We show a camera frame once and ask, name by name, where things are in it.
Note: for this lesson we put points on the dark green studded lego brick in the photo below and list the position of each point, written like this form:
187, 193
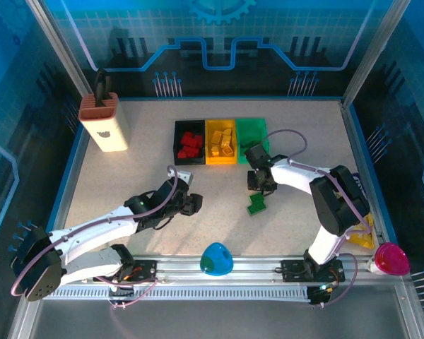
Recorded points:
257, 208
256, 198

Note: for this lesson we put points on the rounded yellow lego piece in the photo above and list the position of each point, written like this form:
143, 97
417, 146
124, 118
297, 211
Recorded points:
215, 150

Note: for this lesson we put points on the red lego brick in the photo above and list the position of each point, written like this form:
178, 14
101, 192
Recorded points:
181, 154
198, 141
187, 137

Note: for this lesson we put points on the large red lego piece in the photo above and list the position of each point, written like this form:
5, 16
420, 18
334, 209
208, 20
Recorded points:
191, 151

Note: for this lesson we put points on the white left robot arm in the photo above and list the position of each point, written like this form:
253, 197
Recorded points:
92, 229

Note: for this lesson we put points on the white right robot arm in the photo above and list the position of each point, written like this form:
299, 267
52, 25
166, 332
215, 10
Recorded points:
297, 176

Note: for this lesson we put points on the yellow plastic bin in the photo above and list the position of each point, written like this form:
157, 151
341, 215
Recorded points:
220, 160

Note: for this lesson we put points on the black plastic bin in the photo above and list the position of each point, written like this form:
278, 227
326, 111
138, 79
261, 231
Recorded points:
189, 161

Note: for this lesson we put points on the green plastic bin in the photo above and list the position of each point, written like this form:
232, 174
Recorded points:
251, 130

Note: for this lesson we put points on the blue egg-shaped plastic toy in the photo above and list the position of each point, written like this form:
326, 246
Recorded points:
216, 259

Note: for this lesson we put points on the purple candy bag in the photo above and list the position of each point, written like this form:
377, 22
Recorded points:
359, 183

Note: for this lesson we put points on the white knife block brown top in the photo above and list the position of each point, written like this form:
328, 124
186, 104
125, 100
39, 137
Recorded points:
107, 130

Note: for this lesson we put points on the black controller board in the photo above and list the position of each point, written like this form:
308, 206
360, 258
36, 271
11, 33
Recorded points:
122, 290
318, 295

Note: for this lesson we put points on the yellow snack bag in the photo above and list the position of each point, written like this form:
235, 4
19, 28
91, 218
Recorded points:
364, 238

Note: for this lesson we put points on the small white container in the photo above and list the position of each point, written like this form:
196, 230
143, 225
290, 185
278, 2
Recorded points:
373, 265

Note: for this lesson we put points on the aluminium front rail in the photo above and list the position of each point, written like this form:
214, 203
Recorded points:
183, 268

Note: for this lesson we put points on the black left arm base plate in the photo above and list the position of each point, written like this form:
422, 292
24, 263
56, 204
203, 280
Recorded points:
145, 270

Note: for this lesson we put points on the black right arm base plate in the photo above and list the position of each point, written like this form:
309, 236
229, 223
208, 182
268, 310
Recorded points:
291, 270

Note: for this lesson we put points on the aluminium side rail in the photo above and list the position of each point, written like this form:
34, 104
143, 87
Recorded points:
355, 141

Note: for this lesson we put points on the aluminium frame post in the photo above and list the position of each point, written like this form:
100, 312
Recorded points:
378, 46
58, 46

